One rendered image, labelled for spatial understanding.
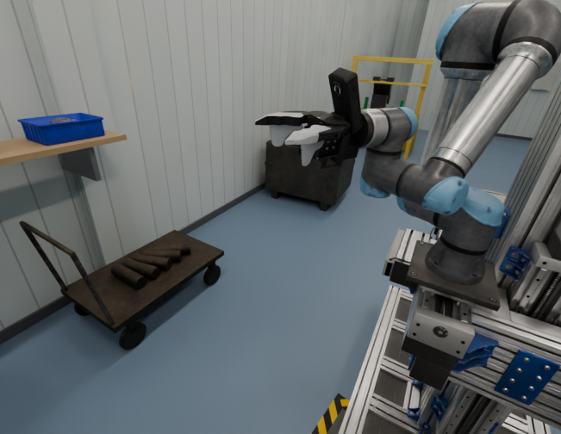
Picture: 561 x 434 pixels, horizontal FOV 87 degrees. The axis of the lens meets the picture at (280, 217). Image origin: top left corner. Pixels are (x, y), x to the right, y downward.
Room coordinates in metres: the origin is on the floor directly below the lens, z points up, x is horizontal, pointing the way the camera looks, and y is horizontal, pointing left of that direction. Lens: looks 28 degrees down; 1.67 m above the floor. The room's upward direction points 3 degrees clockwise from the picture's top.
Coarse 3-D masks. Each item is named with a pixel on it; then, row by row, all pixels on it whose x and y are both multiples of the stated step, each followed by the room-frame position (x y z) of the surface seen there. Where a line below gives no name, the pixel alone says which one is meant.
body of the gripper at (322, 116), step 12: (312, 120) 0.53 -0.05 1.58; (324, 120) 0.52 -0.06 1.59; (336, 120) 0.53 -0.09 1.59; (348, 132) 0.56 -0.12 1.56; (360, 132) 0.57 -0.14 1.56; (324, 144) 0.51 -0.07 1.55; (336, 144) 0.53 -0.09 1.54; (348, 144) 0.57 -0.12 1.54; (360, 144) 0.57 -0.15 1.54; (324, 156) 0.52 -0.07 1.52; (336, 156) 0.52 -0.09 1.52; (348, 156) 0.57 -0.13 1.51; (324, 168) 0.51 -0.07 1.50
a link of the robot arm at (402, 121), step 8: (384, 112) 0.61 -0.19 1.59; (392, 112) 0.62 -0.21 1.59; (400, 112) 0.64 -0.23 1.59; (408, 112) 0.65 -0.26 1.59; (392, 120) 0.61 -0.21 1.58; (400, 120) 0.62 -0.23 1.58; (408, 120) 0.64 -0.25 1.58; (416, 120) 0.65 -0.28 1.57; (392, 128) 0.60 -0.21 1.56; (400, 128) 0.62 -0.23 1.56; (408, 128) 0.63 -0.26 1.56; (416, 128) 0.65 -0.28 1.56; (392, 136) 0.61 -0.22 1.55; (400, 136) 0.62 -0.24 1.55; (408, 136) 0.65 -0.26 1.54; (384, 144) 0.62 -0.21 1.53; (392, 144) 0.62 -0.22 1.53; (400, 144) 0.62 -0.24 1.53
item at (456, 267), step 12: (444, 240) 0.70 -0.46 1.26; (432, 252) 0.72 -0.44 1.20; (444, 252) 0.68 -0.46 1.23; (456, 252) 0.66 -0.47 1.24; (468, 252) 0.65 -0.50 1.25; (480, 252) 0.65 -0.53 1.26; (432, 264) 0.69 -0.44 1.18; (444, 264) 0.66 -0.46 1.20; (456, 264) 0.65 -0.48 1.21; (468, 264) 0.64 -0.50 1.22; (480, 264) 0.65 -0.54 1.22; (444, 276) 0.65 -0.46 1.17; (456, 276) 0.64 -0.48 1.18; (468, 276) 0.63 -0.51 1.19; (480, 276) 0.64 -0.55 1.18
